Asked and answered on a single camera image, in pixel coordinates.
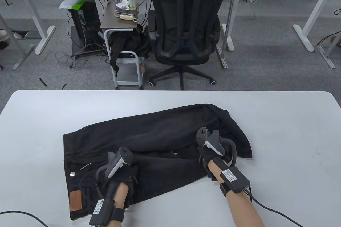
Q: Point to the person's left hand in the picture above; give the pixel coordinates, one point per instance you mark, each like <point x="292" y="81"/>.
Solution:
<point x="130" y="176"/>

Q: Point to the person's right hand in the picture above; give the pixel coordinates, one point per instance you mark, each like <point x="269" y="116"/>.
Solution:
<point x="213" y="159"/>

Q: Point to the black trousers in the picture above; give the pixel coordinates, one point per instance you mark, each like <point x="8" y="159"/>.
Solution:
<point x="159" y="131"/>

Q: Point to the person's right forearm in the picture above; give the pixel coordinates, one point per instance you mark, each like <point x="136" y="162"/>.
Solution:
<point x="239" y="205"/>

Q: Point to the grey white hand controller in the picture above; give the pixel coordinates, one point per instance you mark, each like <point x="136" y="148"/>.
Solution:
<point x="125" y="155"/>
<point x="213" y="141"/>

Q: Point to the black mesh office chair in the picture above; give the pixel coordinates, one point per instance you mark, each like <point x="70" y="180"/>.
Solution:
<point x="186" y="51"/>

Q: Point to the black marker pen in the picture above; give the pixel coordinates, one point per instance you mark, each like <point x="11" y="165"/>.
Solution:
<point x="43" y="82"/>

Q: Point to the black garment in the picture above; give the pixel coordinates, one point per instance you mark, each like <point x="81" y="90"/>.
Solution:
<point x="125" y="42"/>

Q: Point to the beige power strip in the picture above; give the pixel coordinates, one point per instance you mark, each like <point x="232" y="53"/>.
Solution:
<point x="127" y="17"/>

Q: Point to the black computer tower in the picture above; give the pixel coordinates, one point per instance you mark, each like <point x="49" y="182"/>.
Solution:
<point x="90" y="19"/>

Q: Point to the black phone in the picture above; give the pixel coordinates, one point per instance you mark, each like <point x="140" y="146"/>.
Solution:
<point x="130" y="12"/>

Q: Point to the purple white small box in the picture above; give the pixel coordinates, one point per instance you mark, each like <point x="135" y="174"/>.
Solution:
<point x="121" y="5"/>

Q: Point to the white green plastic bag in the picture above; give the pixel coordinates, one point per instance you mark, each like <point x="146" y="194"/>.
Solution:
<point x="72" y="2"/>

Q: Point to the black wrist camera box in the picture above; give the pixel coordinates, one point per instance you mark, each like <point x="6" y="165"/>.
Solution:
<point x="235" y="179"/>
<point x="100" y="211"/>

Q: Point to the brown side table white frame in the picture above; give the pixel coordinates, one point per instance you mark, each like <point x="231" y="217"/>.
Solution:
<point x="112" y="20"/>

